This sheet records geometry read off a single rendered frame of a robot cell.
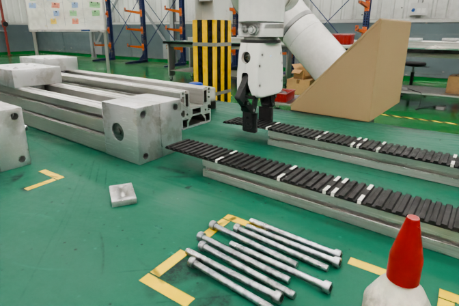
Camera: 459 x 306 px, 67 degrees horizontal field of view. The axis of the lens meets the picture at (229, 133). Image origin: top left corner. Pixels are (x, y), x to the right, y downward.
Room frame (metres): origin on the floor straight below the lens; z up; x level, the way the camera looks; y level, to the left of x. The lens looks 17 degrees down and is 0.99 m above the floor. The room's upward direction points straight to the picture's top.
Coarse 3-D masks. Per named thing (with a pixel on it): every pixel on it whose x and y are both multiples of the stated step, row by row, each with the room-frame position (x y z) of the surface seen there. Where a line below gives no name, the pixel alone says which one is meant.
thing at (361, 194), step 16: (176, 144) 0.53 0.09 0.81; (192, 144) 0.53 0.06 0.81; (208, 160) 0.47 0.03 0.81; (224, 160) 0.46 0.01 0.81; (240, 160) 0.46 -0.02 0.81; (256, 160) 0.46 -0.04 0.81; (272, 160) 0.46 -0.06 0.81; (272, 176) 0.40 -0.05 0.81; (288, 176) 0.40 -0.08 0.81; (304, 176) 0.41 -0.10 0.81; (320, 176) 0.40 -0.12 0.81; (320, 192) 0.37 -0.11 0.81; (336, 192) 0.36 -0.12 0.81; (352, 192) 0.36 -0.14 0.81; (368, 192) 0.36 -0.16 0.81; (384, 192) 0.36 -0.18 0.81; (400, 192) 0.36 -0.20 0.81; (384, 208) 0.33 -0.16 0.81; (400, 208) 0.32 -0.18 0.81; (416, 208) 0.32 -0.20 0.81; (432, 208) 0.33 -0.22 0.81; (448, 208) 0.32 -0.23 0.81; (432, 224) 0.30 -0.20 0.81; (448, 224) 0.29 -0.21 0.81
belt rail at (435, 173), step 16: (272, 144) 0.63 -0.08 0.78; (288, 144) 0.61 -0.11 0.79; (304, 144) 0.59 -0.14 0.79; (320, 144) 0.57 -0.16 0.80; (336, 144) 0.55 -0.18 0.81; (352, 160) 0.54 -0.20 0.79; (368, 160) 0.52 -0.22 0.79; (384, 160) 0.51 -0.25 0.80; (400, 160) 0.49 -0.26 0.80; (416, 176) 0.48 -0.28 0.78; (432, 176) 0.47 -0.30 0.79; (448, 176) 0.46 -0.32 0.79
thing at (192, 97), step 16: (64, 80) 1.03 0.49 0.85; (80, 80) 0.96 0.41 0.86; (96, 80) 0.91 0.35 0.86; (112, 80) 0.90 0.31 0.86; (128, 80) 0.95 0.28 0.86; (144, 80) 0.91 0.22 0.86; (160, 80) 0.91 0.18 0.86; (176, 96) 0.74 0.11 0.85; (192, 96) 0.81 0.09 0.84; (208, 96) 0.81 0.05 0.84; (192, 112) 0.76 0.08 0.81; (208, 112) 0.80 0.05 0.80
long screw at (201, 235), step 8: (200, 232) 0.31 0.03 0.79; (200, 240) 0.31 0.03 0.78; (208, 240) 0.30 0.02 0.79; (216, 240) 0.30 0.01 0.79; (224, 248) 0.29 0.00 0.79; (240, 256) 0.28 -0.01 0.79; (248, 256) 0.28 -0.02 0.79; (256, 264) 0.27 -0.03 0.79; (264, 264) 0.27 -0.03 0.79; (264, 272) 0.26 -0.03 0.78; (272, 272) 0.26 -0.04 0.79; (280, 272) 0.26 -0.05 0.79; (280, 280) 0.25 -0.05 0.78; (288, 280) 0.25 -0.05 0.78
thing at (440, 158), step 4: (440, 152) 0.50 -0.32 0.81; (436, 156) 0.48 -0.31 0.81; (440, 156) 0.48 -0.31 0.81; (444, 156) 0.48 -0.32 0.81; (448, 156) 0.48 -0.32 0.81; (432, 160) 0.47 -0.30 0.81; (436, 160) 0.46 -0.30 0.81; (440, 160) 0.47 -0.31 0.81; (444, 160) 0.46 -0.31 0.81; (448, 160) 0.47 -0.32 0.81; (436, 164) 0.46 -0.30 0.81; (440, 164) 0.46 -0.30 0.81; (444, 164) 0.45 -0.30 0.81
